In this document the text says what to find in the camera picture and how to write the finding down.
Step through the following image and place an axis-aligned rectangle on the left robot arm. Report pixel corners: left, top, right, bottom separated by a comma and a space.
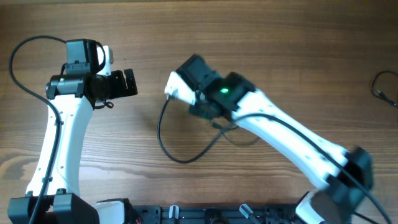
7, 39, 142, 223

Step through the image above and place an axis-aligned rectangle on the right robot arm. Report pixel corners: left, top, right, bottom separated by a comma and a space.
165, 54, 373, 223

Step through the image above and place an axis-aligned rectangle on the right grey spring clamp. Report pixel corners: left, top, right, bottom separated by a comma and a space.
239, 203, 254, 219

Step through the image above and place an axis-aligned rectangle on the grey spring clamp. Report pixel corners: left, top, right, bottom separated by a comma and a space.
239, 203, 254, 219
169, 205, 180, 220

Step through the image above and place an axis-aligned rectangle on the left grey spring clamp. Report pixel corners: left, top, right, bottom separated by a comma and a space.
169, 205, 180, 220

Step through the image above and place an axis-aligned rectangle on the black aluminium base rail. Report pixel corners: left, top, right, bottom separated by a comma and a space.
130, 203, 303, 224

